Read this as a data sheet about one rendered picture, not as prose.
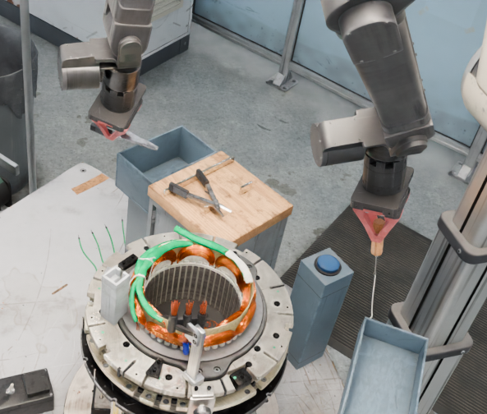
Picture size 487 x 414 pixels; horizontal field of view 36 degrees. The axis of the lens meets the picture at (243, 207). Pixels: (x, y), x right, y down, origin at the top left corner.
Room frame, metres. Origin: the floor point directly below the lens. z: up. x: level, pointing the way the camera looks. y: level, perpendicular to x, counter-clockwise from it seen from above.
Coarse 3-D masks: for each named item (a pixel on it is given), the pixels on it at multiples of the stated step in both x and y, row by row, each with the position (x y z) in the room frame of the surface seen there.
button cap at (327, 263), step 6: (324, 258) 0.96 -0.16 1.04; (330, 258) 0.96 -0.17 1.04; (336, 258) 0.96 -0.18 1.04; (318, 264) 0.94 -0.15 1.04; (324, 264) 0.94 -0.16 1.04; (330, 264) 0.94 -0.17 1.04; (336, 264) 0.95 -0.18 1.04; (324, 270) 0.93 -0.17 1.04; (330, 270) 0.93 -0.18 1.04; (336, 270) 0.94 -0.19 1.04
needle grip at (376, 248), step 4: (376, 220) 0.81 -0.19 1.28; (380, 220) 0.81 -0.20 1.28; (376, 224) 0.80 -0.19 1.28; (380, 224) 0.80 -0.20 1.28; (384, 224) 0.81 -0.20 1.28; (376, 228) 0.80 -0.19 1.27; (380, 228) 0.80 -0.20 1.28; (376, 232) 0.80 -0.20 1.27; (372, 244) 0.80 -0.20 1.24; (376, 244) 0.80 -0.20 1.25; (380, 244) 0.80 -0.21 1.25; (372, 248) 0.80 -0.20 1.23; (376, 248) 0.80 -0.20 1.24; (380, 248) 0.80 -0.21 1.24; (372, 252) 0.80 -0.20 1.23; (376, 252) 0.80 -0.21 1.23; (380, 252) 0.80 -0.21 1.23
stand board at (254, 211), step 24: (192, 168) 1.10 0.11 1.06; (240, 168) 1.13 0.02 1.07; (192, 192) 1.03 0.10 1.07; (216, 192) 1.05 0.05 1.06; (264, 192) 1.08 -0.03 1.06; (192, 216) 0.97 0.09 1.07; (216, 216) 0.98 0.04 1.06; (240, 216) 1.00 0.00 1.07; (264, 216) 1.01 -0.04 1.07; (240, 240) 0.94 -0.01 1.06
